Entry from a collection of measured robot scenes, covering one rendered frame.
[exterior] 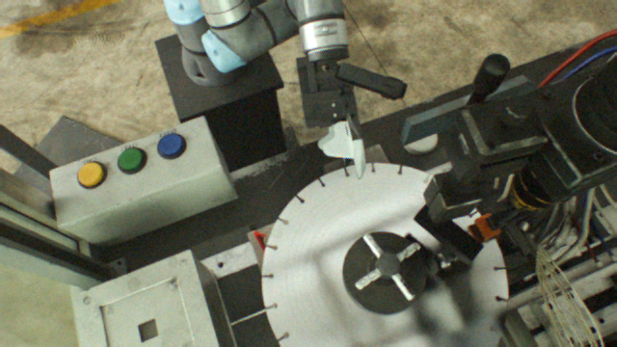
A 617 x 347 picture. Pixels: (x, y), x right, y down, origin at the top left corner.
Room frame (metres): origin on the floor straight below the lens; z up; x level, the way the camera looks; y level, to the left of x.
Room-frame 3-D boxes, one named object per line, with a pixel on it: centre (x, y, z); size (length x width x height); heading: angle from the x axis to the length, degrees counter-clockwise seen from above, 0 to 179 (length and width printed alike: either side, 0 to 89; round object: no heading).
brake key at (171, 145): (0.36, 0.23, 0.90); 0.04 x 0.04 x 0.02
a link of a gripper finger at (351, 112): (0.34, -0.07, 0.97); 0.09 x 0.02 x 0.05; 5
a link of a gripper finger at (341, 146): (0.29, -0.05, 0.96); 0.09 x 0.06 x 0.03; 5
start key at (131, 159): (0.33, 0.30, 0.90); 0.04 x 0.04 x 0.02
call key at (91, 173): (0.31, 0.36, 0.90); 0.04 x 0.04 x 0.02
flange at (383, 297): (0.10, -0.09, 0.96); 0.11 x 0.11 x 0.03
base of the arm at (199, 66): (0.66, 0.20, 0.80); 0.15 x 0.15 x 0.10
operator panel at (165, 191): (0.32, 0.29, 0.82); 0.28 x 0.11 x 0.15; 108
